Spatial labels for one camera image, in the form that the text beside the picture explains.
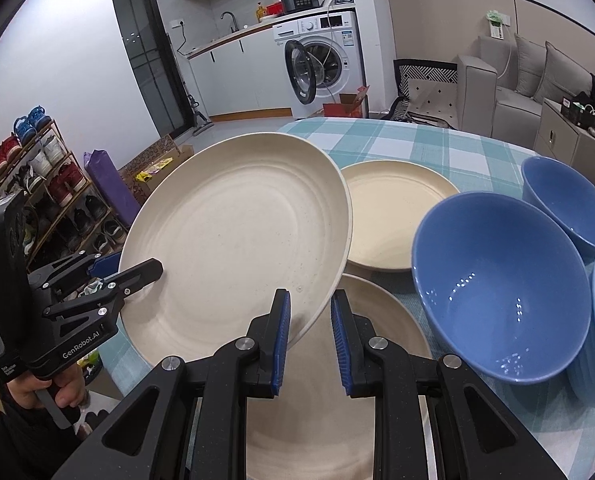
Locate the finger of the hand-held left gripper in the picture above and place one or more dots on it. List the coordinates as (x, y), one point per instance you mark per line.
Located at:
(137, 272)
(105, 265)

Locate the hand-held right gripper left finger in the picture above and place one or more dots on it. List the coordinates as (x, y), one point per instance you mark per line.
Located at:
(281, 340)

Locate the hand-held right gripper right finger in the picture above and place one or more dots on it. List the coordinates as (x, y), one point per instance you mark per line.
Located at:
(340, 345)

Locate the cream plate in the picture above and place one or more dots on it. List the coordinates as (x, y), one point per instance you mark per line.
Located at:
(312, 435)
(397, 210)
(227, 240)

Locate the person's left forearm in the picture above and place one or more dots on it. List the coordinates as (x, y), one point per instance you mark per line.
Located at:
(7, 440)

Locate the person's left hand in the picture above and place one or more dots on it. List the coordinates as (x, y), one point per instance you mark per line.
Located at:
(22, 391)

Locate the purple bag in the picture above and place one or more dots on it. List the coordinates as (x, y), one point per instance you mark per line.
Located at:
(110, 185)

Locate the yellow snack packets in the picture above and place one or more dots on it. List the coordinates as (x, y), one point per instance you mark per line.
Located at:
(150, 176)

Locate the wooden shoe rack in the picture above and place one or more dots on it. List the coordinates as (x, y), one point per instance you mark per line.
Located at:
(66, 149)

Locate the group of sneakers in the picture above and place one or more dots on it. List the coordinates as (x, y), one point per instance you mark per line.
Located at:
(25, 125)

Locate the cardboard box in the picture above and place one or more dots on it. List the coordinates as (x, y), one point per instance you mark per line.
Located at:
(147, 155)

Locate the stick vacuum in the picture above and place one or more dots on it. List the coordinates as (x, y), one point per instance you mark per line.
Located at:
(200, 120)

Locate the black glass door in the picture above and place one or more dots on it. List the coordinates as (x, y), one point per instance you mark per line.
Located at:
(142, 60)

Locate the white kitchen counter cabinet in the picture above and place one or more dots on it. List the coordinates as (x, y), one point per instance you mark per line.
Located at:
(247, 70)

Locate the red gift box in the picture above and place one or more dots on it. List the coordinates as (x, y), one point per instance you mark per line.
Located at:
(340, 109)

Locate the chrome faucet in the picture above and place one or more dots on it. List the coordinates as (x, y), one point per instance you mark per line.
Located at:
(233, 20)

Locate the yellow bottle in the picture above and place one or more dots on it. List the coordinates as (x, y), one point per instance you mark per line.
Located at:
(261, 12)

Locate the grey sofa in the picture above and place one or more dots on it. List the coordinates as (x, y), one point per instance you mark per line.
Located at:
(477, 90)

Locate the red container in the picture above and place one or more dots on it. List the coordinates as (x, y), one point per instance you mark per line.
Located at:
(274, 8)

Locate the grey side cabinet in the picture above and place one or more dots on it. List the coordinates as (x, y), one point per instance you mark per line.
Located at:
(557, 135)

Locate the white washing machine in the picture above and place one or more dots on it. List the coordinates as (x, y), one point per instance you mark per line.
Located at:
(337, 35)

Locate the black box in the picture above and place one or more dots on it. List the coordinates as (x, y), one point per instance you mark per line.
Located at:
(585, 117)

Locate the grey cushion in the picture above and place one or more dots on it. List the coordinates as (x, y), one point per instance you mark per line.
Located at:
(530, 65)
(565, 75)

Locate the small white wall socket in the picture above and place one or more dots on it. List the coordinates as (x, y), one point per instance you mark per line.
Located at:
(176, 23)

